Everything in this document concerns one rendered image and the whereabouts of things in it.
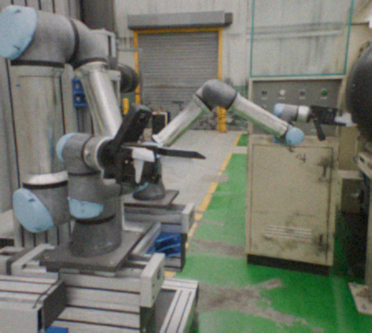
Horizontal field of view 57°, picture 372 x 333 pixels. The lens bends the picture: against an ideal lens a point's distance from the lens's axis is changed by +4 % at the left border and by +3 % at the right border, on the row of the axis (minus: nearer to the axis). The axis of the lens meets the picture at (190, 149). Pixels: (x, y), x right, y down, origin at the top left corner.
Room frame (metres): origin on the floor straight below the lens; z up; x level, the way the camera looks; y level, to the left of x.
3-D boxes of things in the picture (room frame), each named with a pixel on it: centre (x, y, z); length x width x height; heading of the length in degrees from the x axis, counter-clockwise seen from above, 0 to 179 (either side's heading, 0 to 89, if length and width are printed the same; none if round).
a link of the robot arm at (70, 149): (0.77, 0.25, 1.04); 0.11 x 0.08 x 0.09; 52
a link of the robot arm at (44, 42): (0.86, 0.37, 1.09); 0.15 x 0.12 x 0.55; 143
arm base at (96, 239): (0.97, 0.29, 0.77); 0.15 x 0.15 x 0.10
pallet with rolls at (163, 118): (8.26, 0.76, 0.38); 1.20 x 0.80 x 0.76; 176
